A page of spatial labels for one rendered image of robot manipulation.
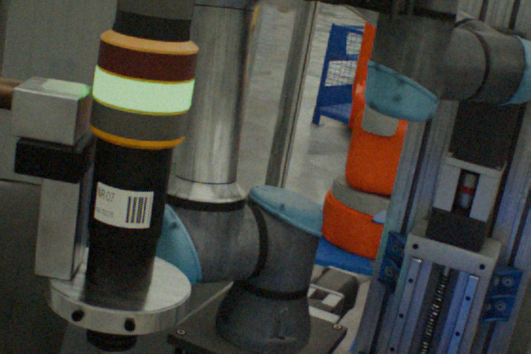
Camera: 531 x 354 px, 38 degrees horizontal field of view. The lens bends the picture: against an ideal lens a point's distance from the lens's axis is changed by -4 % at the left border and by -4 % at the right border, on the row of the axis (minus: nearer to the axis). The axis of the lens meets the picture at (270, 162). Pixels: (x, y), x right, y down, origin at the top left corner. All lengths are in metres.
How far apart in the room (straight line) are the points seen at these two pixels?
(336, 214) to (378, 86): 3.69
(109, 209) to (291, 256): 0.81
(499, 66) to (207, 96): 0.41
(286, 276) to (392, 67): 0.49
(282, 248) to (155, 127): 0.81
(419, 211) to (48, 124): 0.96
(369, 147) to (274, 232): 3.18
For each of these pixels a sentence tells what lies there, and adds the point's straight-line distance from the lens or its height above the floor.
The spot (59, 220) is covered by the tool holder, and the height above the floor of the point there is 1.49.
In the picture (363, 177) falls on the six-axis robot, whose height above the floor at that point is 0.47.
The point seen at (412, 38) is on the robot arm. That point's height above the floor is 1.56.
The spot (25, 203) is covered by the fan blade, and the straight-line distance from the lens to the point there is 0.53.
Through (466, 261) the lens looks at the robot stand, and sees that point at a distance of 1.17.
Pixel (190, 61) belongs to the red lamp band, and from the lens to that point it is 0.33.
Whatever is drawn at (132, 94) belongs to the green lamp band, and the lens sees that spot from 0.33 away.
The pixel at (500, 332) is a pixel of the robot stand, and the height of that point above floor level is 1.10.
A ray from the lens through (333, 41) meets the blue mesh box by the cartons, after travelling 7.39.
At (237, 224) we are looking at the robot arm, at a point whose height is 1.25.
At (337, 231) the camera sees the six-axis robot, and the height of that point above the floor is 0.13.
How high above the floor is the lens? 1.63
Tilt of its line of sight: 16 degrees down
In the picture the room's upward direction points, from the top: 10 degrees clockwise
